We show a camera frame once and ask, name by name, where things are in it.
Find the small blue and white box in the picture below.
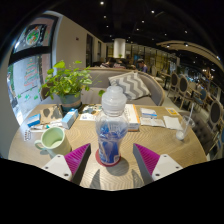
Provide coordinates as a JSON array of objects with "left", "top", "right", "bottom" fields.
[{"left": 26, "top": 113, "right": 42, "bottom": 128}]

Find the clear bottle with blue label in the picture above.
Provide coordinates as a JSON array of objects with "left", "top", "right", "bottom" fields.
[{"left": 95, "top": 85, "right": 130, "bottom": 166}]

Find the white tube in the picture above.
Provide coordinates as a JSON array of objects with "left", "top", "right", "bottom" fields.
[{"left": 31, "top": 123, "right": 64, "bottom": 133}]

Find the green potted plant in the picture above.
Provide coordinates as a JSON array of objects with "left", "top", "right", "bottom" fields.
[{"left": 40, "top": 59, "right": 106, "bottom": 113}]

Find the light blue carton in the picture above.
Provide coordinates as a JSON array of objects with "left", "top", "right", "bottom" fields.
[{"left": 61, "top": 108, "right": 80, "bottom": 130}]

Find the white round pillar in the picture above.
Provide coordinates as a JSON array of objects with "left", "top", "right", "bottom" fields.
[{"left": 113, "top": 37, "right": 127, "bottom": 60}]

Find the group of dining chairs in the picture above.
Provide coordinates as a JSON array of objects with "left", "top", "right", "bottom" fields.
[{"left": 166, "top": 69, "right": 224, "bottom": 148}]

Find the white paper napkin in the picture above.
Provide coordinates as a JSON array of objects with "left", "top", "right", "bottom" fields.
[{"left": 163, "top": 115, "right": 184, "bottom": 131}]

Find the grey curved sofa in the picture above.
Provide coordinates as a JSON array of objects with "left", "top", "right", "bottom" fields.
[{"left": 39, "top": 66, "right": 167, "bottom": 108}]

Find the person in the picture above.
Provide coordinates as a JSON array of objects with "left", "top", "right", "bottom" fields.
[
  {"left": 113, "top": 58, "right": 127, "bottom": 69},
  {"left": 134, "top": 58, "right": 149, "bottom": 74},
  {"left": 99, "top": 57, "right": 114, "bottom": 69}
]

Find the pill blister pack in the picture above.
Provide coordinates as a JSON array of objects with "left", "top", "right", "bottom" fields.
[{"left": 23, "top": 129, "right": 33, "bottom": 142}]

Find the group of ceiling spotlights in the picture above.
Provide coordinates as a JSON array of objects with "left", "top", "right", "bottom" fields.
[{"left": 98, "top": 1, "right": 223, "bottom": 59}]

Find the grey chevron cushion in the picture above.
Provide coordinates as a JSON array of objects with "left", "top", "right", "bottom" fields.
[{"left": 107, "top": 70, "right": 152, "bottom": 101}]

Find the grey tufted chair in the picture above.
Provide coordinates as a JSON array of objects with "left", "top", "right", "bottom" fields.
[{"left": 179, "top": 111, "right": 220, "bottom": 156}]

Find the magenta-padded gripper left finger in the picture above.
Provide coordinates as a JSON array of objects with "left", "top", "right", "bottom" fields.
[{"left": 41, "top": 143, "right": 92, "bottom": 186}]

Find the window with festive decals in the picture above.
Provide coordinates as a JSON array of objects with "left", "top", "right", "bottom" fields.
[{"left": 6, "top": 14, "right": 59, "bottom": 125}]

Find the pale green ceramic mug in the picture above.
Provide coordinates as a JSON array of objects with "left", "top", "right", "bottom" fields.
[{"left": 34, "top": 126, "right": 73, "bottom": 158}]

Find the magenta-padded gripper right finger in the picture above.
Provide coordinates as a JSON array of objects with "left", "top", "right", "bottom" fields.
[{"left": 131, "top": 143, "right": 183, "bottom": 186}]

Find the yellow square card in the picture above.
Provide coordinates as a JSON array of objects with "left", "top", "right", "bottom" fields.
[{"left": 165, "top": 107, "right": 181, "bottom": 117}]

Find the white and orange box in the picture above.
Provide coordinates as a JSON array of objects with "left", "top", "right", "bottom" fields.
[{"left": 124, "top": 103, "right": 141, "bottom": 132}]

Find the clear plastic cup with straw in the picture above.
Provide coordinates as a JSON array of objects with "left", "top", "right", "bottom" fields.
[{"left": 174, "top": 102, "right": 197, "bottom": 142}]

